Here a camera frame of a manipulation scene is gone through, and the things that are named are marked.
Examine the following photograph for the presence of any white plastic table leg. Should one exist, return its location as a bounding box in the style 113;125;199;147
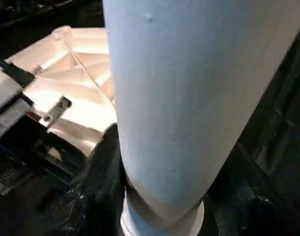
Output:
102;0;300;236

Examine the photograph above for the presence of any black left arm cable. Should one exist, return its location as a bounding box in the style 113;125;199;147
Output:
0;56;36;88

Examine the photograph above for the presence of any white plastic table top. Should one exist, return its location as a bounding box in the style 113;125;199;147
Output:
5;26;119;159

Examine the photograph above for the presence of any black table mat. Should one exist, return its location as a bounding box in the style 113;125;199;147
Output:
0;0;300;236

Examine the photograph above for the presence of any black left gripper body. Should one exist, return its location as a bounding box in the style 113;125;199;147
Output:
0;112;87;200

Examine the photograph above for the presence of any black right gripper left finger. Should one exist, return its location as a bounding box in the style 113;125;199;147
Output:
55;123;129;236

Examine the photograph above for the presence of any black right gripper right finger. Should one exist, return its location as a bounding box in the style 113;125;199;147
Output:
205;144;300;236

